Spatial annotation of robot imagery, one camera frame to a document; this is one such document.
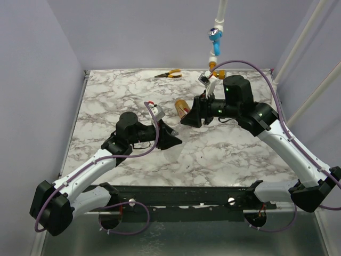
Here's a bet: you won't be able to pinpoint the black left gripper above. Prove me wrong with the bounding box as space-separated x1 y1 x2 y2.
128 118 182 149

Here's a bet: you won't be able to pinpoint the gold label drink bottle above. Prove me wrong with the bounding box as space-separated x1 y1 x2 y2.
174 98 191 119

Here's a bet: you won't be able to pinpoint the clear plastic bottle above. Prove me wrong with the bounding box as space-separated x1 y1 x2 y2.
164 127 190 162

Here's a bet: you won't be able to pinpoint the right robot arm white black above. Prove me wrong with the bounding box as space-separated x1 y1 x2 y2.
181 71 340 212

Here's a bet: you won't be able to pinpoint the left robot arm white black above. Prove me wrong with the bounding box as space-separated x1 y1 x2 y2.
29 112 182 236

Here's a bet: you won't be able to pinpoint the orange brass faucet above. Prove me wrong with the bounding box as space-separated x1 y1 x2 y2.
209 61 226 80

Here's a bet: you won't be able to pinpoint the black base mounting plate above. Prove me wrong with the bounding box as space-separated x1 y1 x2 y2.
99 182 276 228

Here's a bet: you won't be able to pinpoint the blue plastic faucet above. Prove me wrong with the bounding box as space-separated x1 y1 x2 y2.
208 27 223 56

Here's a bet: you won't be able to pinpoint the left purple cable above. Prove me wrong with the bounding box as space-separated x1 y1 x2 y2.
34 101 160 232

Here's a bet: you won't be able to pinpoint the purple cable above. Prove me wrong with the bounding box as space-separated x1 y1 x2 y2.
210 60 341 232
34 101 160 232

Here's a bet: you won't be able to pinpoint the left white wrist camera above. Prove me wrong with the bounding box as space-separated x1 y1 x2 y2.
151 105 165 121

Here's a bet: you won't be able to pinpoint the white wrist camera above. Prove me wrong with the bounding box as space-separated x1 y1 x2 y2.
151 105 165 121
198 70 218 98

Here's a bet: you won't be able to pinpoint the aluminium rail frame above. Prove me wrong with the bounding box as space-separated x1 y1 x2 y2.
31 69 326 255

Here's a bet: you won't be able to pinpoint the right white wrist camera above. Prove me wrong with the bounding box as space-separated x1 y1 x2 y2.
198 70 218 98

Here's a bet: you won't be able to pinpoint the yellow handled pliers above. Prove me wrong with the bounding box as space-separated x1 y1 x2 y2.
155 69 182 78

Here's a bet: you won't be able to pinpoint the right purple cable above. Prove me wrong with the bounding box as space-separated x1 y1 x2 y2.
210 60 341 232

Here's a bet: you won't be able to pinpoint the white PVC pipe frame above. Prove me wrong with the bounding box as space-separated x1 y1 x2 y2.
209 1 340 127

